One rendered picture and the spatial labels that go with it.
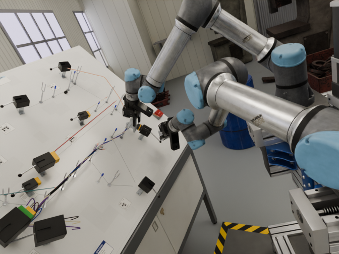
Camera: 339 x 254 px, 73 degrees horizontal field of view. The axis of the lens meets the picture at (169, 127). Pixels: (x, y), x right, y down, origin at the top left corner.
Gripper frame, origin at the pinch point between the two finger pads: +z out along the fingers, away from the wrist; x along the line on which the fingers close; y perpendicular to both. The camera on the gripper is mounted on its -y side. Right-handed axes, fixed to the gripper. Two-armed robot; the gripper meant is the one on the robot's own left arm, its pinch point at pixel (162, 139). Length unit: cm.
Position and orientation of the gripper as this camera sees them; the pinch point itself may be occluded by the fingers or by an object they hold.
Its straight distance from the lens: 136.0
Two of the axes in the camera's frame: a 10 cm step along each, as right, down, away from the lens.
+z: -3.8, 3.2, 8.7
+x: -8.6, 2.3, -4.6
